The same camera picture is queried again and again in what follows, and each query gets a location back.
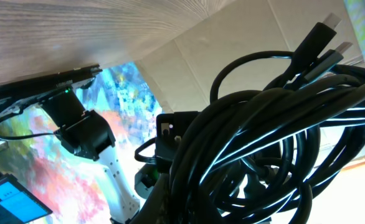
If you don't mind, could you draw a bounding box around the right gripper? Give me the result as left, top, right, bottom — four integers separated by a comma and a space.
155, 111, 200, 174

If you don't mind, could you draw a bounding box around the black usb cable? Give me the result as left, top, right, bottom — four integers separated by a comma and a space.
132, 12, 365, 224
263, 42, 365, 194

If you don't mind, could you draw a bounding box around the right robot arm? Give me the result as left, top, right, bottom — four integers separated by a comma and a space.
39, 88, 198, 223

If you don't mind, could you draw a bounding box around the blue screen monitor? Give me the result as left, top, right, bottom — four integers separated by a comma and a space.
0, 174, 52, 224

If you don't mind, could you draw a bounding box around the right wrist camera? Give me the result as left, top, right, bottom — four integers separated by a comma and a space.
135, 164, 159, 199

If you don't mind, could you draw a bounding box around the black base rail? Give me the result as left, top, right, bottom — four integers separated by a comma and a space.
0, 65, 102, 103

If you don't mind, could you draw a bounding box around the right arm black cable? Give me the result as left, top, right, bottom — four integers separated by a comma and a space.
0, 107, 62, 141

